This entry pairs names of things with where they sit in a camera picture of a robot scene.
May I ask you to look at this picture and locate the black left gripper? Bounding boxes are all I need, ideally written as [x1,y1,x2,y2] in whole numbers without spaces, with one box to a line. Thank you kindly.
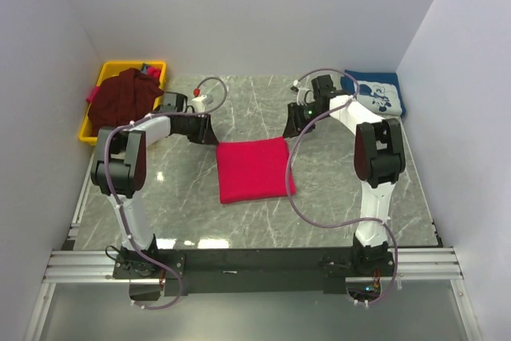
[176,112,219,146]

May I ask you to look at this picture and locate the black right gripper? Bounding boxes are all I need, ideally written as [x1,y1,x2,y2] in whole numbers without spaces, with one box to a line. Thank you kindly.
[283,102,328,139]

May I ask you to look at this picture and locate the bright red t-shirt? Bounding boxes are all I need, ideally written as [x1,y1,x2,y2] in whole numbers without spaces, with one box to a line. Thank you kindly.
[216,137,296,204]

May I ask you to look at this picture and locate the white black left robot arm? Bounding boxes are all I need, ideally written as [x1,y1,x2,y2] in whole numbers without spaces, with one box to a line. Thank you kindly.
[90,90,219,279]

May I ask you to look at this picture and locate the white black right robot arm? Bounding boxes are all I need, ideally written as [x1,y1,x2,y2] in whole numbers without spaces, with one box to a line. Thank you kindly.
[283,75,406,276]

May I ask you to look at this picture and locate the folded blue printed t-shirt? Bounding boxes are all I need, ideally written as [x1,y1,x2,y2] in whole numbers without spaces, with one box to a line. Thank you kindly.
[340,69,406,117]

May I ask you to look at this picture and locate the dark maroon t-shirt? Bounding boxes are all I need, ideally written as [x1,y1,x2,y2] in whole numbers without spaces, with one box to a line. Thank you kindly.
[88,68,164,137]

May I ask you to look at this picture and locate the pink garment in bin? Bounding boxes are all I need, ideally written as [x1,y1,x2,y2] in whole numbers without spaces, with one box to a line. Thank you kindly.
[85,86,100,104]

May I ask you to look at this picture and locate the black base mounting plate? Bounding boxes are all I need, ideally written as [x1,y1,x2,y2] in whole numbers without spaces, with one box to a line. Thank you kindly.
[113,247,395,296]

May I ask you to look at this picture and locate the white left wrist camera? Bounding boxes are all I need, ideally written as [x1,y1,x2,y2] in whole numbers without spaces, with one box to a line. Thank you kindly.
[189,94,213,113]

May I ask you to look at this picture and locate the aluminium frame rail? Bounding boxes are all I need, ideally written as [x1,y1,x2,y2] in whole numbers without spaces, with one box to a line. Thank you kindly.
[43,248,463,284]

